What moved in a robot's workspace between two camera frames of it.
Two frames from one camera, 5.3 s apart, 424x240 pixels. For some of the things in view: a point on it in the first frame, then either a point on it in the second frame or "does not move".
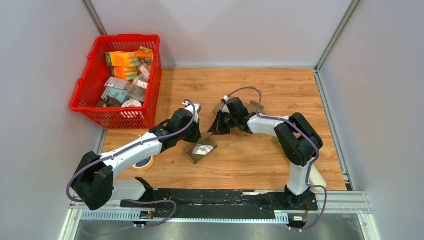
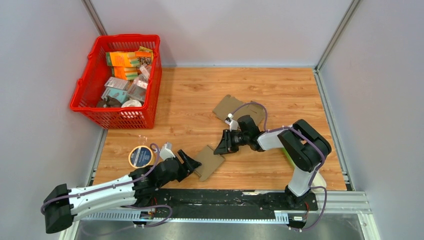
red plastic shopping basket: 90,86 does not move
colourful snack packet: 145,55 does not move
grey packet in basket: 115,83 does not move
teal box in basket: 121,95 does not move
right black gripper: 217,128 → 226,145
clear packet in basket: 137,88 does not move
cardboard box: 207,138 → 210,162
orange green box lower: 126,73 does not move
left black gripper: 197,135 → 191,163
